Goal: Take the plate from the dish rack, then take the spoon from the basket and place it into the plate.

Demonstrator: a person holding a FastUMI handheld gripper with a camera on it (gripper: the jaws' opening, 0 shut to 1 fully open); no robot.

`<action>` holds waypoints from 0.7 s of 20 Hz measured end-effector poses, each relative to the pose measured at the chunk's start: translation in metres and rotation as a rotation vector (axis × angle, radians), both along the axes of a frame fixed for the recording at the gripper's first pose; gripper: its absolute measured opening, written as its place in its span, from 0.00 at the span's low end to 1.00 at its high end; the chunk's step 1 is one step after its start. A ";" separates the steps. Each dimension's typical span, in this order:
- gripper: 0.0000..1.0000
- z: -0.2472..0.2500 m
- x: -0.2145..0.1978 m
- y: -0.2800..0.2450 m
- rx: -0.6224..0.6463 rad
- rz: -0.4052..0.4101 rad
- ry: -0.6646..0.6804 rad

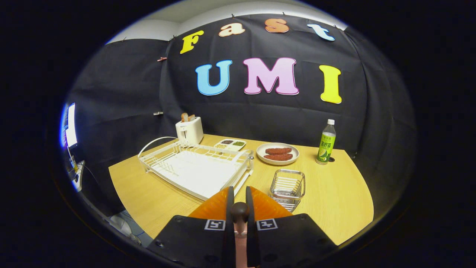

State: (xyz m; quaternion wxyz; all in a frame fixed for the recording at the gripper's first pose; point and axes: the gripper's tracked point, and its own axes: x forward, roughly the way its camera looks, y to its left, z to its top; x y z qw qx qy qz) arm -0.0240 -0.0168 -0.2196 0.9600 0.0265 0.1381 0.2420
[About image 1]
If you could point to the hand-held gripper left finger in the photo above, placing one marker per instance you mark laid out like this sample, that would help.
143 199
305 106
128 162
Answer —
186 242

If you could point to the computer monitor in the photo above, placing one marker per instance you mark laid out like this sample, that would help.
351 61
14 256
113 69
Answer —
70 126

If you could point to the red meat piece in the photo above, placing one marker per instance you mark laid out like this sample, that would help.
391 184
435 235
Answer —
278 151
278 157

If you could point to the green tea bottle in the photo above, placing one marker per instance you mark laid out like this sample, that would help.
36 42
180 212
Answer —
325 147

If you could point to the white toaster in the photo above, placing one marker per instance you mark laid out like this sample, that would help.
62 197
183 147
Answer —
190 132

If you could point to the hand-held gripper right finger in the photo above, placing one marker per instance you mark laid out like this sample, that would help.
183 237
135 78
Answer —
293 242

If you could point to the white divided snack dish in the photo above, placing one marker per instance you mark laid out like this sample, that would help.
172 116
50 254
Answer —
230 147

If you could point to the beige plate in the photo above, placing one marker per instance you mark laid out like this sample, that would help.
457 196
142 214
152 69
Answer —
260 150

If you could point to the black backdrop cloth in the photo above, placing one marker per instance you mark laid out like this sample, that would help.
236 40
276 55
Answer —
260 111

